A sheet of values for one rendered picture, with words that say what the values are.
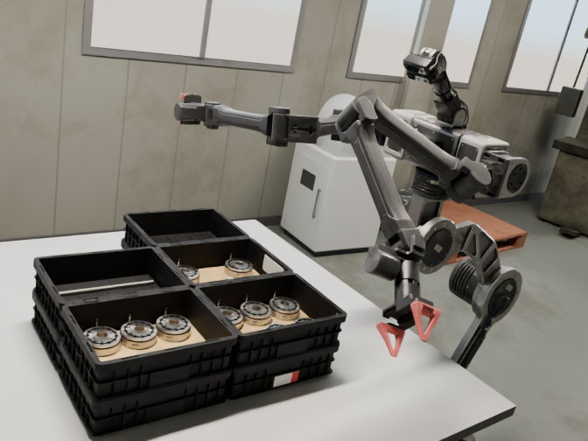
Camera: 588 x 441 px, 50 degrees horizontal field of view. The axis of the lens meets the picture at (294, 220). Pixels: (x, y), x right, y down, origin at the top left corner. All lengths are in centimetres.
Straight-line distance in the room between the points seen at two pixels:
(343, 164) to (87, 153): 172
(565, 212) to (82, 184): 487
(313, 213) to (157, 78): 143
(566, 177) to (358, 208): 295
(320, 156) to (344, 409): 280
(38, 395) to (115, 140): 257
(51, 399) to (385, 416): 96
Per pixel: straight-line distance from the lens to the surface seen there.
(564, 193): 706
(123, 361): 162
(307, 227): 466
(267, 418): 187
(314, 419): 190
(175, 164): 445
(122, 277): 220
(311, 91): 492
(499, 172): 186
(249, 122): 188
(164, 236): 255
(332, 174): 442
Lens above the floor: 185
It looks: 20 degrees down
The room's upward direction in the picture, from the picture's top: 11 degrees clockwise
